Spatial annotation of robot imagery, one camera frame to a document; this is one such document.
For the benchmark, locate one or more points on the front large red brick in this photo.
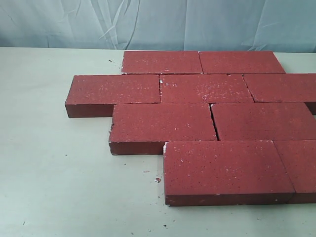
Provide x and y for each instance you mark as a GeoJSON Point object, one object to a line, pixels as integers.
{"type": "Point", "coordinates": [207, 173]}

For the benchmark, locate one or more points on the second row right brick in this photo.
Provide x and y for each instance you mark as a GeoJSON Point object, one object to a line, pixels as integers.
{"type": "Point", "coordinates": [282, 87]}

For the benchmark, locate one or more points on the third row red brick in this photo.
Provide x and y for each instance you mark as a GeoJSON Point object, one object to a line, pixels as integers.
{"type": "Point", "coordinates": [264, 121]}

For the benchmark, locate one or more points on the pale wrinkled backdrop cloth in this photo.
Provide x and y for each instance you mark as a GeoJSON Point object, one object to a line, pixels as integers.
{"type": "Point", "coordinates": [201, 25]}

